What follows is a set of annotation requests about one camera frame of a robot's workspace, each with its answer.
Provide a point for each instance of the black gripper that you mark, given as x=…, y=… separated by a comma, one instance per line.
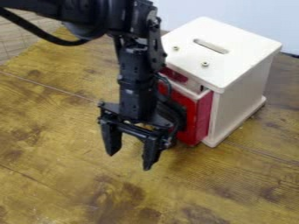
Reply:
x=151, y=131

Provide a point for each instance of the black drawer handle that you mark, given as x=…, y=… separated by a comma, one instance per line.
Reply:
x=175, y=114

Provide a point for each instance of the red drawer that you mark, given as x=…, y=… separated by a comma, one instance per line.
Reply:
x=195, y=98

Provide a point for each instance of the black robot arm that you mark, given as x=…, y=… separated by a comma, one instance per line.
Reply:
x=131, y=23

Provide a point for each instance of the white wooden cabinet box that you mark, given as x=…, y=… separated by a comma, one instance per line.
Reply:
x=229, y=60

